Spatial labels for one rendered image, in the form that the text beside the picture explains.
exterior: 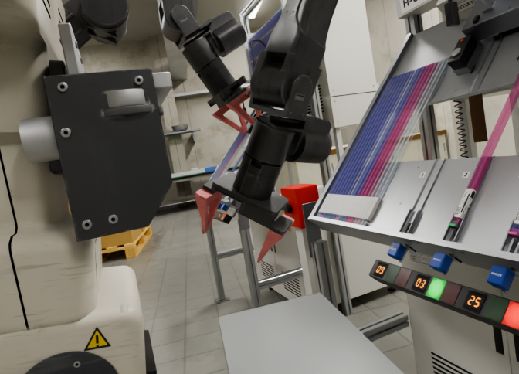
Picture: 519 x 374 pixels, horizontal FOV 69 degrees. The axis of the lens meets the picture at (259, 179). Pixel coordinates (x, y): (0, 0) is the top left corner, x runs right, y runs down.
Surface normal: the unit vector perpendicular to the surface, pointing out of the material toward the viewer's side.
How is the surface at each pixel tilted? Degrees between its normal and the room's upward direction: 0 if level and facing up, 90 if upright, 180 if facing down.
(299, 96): 110
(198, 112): 90
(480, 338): 90
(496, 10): 48
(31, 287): 90
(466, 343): 90
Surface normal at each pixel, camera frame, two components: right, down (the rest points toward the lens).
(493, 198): -0.79, -0.53
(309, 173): 0.18, 0.04
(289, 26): -0.72, -0.18
